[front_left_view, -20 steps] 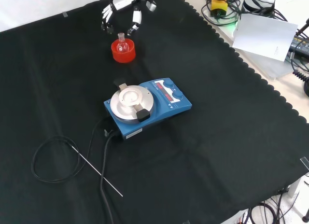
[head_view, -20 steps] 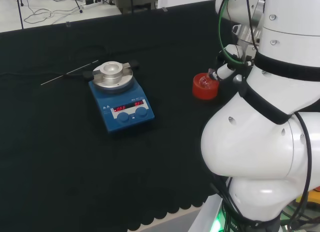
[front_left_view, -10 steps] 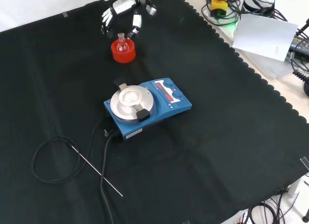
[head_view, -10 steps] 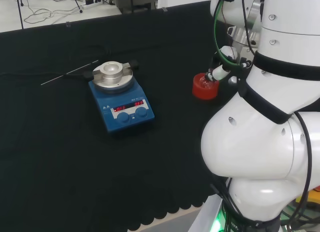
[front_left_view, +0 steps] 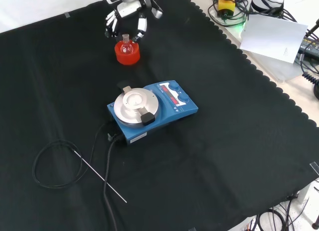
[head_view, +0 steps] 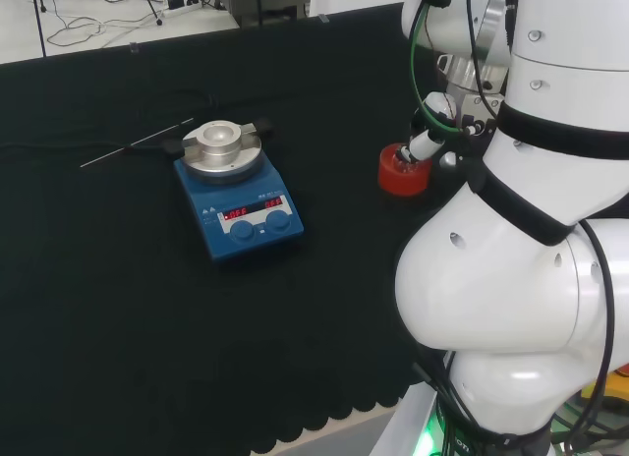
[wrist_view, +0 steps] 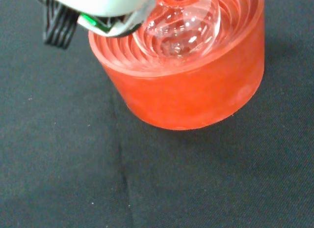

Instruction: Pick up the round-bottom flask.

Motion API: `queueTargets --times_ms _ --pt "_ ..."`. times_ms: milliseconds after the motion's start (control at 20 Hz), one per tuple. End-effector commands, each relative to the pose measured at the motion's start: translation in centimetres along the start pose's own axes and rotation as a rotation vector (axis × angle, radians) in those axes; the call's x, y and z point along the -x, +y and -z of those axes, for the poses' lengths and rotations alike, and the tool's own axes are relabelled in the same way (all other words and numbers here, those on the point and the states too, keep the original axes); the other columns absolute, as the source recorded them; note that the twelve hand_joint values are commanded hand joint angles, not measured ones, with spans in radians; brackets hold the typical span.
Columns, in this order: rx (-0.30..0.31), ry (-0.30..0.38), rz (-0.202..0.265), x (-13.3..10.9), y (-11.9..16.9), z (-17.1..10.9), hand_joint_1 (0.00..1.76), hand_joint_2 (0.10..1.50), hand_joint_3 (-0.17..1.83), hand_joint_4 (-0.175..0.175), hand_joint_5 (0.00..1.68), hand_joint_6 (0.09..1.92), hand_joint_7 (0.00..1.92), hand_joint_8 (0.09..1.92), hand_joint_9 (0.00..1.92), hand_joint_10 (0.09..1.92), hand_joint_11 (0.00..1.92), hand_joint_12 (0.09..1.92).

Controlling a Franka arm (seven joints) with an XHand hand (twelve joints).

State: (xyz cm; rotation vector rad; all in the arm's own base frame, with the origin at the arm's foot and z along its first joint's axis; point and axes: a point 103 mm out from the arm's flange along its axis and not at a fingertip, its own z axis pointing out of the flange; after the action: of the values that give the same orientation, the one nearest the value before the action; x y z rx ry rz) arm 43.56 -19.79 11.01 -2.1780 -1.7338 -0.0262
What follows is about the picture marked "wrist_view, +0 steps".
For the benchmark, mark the black bench cloth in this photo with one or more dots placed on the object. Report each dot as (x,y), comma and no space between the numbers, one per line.
(73,164)

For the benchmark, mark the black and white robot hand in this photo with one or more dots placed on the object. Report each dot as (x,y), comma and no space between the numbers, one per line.
(98,4)

